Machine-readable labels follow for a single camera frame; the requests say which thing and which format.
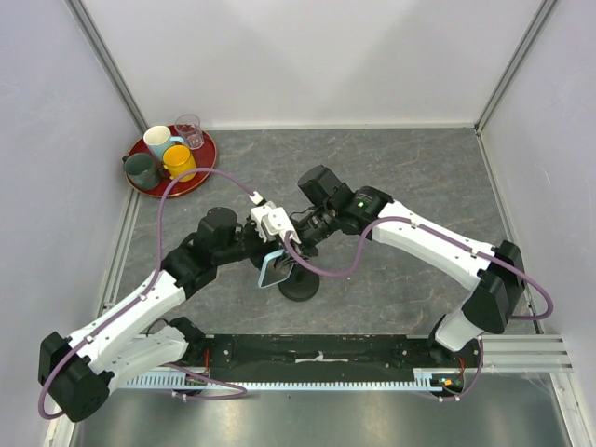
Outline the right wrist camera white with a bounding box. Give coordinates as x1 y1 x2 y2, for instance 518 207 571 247
263 207 301 244

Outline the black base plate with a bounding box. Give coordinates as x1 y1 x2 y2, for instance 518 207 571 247
177 334 479 384

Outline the white cup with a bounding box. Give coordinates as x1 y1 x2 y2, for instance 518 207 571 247
143 125 171 159

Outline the yellow mug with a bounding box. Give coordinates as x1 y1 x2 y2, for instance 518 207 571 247
162 144 196 182

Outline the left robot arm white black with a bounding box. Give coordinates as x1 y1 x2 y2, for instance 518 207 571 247
38 201 278 422

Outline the phone with light blue case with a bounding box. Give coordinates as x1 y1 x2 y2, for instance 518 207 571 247
257 250 294 289

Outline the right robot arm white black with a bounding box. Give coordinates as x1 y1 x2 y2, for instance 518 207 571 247
274 166 526 367

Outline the clear glass tumbler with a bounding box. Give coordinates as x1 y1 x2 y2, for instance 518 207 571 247
174 114 204 150

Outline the dark green mug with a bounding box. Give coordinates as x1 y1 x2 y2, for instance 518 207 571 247
123 153 162 191

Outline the light blue cable duct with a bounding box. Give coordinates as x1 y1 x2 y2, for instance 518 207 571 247
120 369 442 392

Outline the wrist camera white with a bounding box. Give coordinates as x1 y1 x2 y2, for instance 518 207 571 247
250 191 275 242
263 207 301 244

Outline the red round tray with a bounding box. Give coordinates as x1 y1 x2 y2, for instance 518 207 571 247
122 132 217 198

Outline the black phone stand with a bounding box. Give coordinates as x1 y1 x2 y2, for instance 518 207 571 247
278 265 320 303

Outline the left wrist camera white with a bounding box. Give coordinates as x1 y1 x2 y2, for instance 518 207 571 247
250 191 275 242

